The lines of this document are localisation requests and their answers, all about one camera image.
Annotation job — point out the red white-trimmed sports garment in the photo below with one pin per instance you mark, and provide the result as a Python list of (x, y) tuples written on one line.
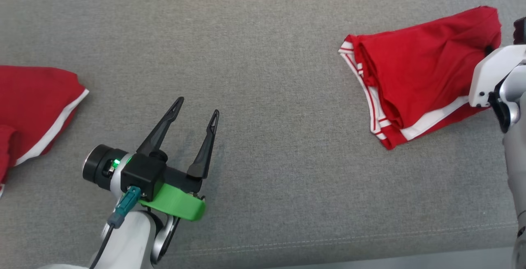
[(28, 100), (411, 67)]

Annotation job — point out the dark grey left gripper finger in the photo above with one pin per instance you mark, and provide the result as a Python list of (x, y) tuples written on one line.
[(204, 149), (160, 135)]

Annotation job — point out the black and green left gripper body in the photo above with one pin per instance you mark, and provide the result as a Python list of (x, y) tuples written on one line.
[(181, 203)]

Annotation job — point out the grey fabric sofa seat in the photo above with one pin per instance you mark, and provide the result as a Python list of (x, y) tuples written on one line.
[(267, 55)]

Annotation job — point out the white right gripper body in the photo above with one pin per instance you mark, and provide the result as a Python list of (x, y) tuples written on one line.
[(491, 75)]

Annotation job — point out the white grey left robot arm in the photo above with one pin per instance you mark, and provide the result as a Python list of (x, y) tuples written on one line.
[(131, 240)]

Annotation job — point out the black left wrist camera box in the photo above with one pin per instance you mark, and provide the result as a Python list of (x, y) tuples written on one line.
[(141, 174)]

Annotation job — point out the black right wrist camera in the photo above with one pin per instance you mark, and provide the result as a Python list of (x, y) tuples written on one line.
[(520, 30)]

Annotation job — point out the black cylindrical left wrist actuator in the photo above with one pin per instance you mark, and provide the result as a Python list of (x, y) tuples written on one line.
[(96, 166)]

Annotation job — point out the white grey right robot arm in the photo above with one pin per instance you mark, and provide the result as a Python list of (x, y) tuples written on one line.
[(515, 158)]

